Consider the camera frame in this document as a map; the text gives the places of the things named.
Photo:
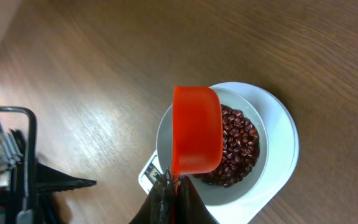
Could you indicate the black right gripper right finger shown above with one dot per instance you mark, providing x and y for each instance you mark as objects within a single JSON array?
[{"x": 189, "y": 207}]

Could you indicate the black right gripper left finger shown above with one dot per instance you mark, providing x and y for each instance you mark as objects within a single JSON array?
[{"x": 157, "y": 208}]

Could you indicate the red plastic measuring scoop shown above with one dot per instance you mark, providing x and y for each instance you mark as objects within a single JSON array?
[{"x": 197, "y": 131}]

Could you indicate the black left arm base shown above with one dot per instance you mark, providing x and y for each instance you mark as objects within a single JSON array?
[{"x": 28, "y": 196}]

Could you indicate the white bowl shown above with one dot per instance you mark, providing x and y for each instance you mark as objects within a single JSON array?
[{"x": 214, "y": 195}]

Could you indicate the red beans in bowl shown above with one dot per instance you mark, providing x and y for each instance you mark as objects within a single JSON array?
[{"x": 241, "y": 149}]

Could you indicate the white kitchen scale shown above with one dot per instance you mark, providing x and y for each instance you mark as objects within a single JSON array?
[{"x": 284, "y": 147}]

